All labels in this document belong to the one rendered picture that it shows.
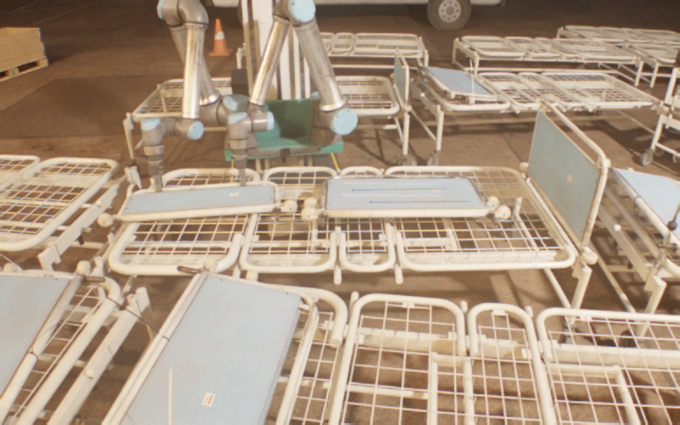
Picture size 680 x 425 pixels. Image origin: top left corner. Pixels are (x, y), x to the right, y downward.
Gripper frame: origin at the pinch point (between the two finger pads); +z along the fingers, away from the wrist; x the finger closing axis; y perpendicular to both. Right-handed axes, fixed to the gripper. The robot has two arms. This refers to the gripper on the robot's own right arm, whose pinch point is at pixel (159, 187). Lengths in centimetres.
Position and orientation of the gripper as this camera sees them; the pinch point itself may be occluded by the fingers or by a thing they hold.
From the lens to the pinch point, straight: 257.1
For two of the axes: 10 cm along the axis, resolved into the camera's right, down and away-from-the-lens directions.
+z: 0.2, 9.4, 3.4
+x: -1.5, -3.3, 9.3
